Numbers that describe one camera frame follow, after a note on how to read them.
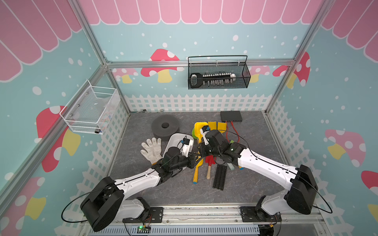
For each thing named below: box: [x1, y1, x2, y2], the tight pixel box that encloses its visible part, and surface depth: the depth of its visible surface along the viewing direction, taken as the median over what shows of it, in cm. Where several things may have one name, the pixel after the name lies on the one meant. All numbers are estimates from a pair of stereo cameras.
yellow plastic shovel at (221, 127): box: [217, 121, 227, 134], surface depth 111 cm
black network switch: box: [220, 110, 243, 122], surface depth 123 cm
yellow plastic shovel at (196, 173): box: [192, 157, 204, 185], surface depth 88 cm
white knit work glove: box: [140, 137, 163, 165], surface depth 102 cm
